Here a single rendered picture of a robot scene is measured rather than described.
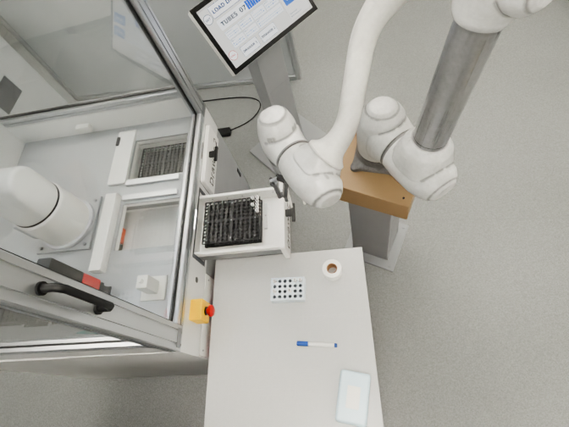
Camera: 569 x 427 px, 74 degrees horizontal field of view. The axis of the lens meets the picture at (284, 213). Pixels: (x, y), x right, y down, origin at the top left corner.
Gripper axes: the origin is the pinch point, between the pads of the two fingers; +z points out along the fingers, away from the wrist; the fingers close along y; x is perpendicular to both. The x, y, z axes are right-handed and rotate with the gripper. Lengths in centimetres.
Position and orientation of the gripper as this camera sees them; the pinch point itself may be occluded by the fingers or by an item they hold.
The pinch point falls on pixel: (295, 197)
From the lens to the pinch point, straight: 127.8
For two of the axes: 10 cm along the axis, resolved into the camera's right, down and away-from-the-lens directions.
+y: -9.7, 2.3, 0.7
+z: 1.7, 4.6, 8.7
